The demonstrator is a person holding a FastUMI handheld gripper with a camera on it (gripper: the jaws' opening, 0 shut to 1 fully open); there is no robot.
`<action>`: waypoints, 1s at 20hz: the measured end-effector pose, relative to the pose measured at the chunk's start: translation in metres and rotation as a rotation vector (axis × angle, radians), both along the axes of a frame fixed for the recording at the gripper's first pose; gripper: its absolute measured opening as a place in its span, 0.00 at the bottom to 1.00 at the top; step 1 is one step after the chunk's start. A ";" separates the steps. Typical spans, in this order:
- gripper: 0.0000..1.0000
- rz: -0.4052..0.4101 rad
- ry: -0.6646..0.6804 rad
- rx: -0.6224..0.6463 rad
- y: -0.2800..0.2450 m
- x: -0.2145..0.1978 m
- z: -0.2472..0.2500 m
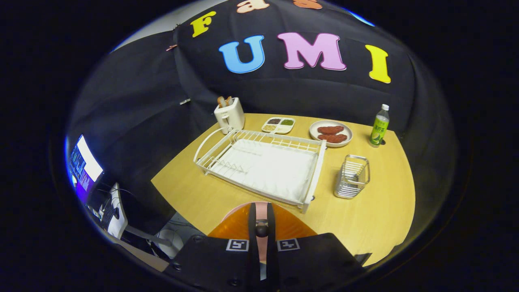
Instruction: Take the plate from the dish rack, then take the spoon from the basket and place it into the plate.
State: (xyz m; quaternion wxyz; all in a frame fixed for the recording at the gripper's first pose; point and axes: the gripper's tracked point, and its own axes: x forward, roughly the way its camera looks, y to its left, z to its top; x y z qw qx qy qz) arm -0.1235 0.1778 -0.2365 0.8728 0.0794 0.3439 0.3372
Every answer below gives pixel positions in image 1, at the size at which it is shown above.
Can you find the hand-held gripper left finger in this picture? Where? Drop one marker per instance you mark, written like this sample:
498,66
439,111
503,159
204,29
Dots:
252,251

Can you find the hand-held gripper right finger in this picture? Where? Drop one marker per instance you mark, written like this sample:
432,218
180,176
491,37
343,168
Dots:
271,259

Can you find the pink plate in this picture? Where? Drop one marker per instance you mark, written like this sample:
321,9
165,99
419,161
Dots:
261,210

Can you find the beige plate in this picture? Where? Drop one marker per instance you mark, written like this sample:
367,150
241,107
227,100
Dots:
314,132

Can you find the white round object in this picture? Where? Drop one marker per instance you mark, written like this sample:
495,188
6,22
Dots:
170,242

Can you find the black table clamp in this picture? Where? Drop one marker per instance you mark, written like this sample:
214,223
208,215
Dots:
363,259

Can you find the white compartment snack tray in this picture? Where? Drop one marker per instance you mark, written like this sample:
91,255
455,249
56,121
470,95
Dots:
279,125

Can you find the white toaster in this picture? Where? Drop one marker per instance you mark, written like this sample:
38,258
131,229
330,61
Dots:
231,117

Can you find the reddish brown sausage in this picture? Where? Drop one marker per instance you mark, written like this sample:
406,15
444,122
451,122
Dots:
333,138
330,130

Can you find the green label drink bottle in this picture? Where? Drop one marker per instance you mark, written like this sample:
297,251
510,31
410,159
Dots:
379,127

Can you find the black backdrop cloth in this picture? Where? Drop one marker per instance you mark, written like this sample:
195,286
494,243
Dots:
324,93

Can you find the lit computer monitor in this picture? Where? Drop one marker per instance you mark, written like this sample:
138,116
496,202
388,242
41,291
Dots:
87,162

